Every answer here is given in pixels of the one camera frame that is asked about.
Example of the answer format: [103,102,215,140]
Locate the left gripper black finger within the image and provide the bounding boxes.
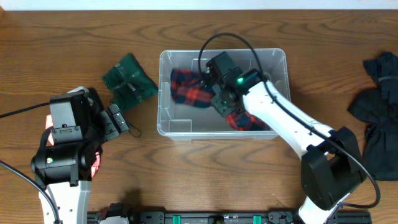
[99,110,119,142]
[108,104,129,133]

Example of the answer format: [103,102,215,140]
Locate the red plaid flannel shirt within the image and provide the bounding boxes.
[170,68,269,131]

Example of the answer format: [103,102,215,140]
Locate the dark green garment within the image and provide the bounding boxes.
[102,53,159,111]

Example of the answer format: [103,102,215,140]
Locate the black garment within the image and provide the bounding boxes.
[347,89,397,181]

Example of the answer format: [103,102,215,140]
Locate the dark navy garment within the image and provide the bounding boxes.
[363,52,397,105]

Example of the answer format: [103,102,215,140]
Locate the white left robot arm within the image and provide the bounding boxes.
[31,86,129,223]

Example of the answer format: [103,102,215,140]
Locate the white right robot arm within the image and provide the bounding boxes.
[204,52,368,223]

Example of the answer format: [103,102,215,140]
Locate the clear plastic storage container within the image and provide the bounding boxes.
[157,48,291,141]

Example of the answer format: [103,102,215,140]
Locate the pink folded garment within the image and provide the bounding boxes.
[45,114,101,177]

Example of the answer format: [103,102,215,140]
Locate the black mounting rail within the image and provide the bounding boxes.
[86,202,373,224]

